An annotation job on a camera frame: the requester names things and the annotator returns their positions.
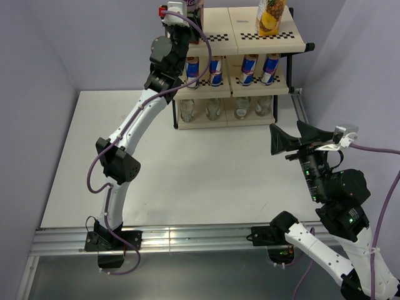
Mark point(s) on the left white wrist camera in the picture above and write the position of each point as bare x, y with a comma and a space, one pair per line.
175, 11

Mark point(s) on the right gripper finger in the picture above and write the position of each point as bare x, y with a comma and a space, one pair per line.
281, 141
311, 135

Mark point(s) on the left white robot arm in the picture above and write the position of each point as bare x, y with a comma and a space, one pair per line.
168, 57

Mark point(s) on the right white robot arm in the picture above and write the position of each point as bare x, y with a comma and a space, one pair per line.
363, 274

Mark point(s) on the energy drink can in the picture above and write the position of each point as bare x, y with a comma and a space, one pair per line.
216, 71
247, 69
192, 72

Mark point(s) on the blue carton maroon side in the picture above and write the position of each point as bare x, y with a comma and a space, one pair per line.
195, 12

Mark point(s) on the beige three-tier shelf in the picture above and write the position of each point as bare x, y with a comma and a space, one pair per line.
230, 34

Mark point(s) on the aluminium side rail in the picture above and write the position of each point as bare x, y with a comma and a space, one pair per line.
301, 115

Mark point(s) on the aluminium front rail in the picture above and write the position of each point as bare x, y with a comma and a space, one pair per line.
156, 239

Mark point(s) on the energy drink can hidden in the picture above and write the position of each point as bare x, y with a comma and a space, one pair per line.
269, 68

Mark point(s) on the blue carton yellow side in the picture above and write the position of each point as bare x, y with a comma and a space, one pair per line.
269, 15

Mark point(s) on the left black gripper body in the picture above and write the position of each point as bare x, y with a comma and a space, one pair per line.
180, 39

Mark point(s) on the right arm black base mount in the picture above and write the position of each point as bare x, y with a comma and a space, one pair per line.
266, 236

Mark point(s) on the clear bottle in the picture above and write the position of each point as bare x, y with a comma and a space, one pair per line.
263, 104
213, 109
186, 107
242, 105

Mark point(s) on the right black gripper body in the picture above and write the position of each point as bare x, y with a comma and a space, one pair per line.
314, 164

